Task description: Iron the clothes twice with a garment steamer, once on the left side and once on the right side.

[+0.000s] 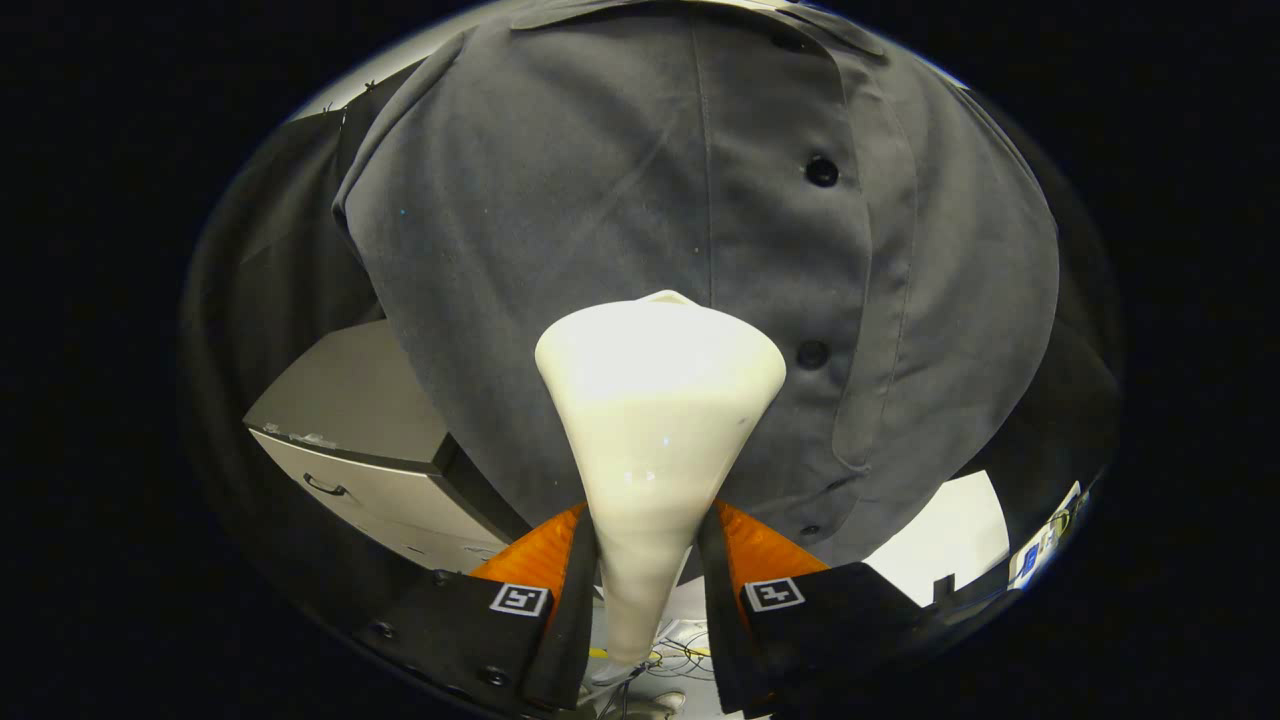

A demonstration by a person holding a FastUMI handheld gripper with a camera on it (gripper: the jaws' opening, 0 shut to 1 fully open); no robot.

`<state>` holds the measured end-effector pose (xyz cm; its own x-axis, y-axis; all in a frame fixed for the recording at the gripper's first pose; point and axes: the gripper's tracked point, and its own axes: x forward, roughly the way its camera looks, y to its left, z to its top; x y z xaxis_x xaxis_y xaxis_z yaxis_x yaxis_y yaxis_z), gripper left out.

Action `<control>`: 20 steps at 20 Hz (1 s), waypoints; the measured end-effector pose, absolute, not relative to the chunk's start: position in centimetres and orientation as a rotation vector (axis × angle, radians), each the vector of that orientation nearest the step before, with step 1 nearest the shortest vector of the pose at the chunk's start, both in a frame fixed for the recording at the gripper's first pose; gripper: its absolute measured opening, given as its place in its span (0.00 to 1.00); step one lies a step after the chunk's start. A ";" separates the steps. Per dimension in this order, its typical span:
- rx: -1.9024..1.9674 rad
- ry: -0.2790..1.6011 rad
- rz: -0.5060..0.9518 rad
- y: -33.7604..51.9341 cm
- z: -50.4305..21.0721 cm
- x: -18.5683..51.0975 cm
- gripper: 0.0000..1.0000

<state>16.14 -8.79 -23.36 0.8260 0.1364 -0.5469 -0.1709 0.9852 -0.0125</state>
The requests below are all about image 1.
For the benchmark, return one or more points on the grey button-up shirt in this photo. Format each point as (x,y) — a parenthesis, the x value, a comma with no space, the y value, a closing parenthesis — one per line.
(560,200)

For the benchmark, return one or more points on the white garment steamer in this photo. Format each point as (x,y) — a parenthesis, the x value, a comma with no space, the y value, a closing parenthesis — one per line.
(655,400)

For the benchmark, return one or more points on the small blue box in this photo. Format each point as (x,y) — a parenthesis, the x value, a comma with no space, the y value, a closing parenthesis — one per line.
(1030,560)

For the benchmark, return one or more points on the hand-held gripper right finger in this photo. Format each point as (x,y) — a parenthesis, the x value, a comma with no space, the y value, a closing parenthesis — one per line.
(722,620)

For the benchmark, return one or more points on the grey cabinet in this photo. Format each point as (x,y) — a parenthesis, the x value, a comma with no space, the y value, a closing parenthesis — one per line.
(350,390)

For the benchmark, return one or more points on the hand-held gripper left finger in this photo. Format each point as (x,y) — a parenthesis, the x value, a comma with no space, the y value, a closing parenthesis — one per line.
(572,620)

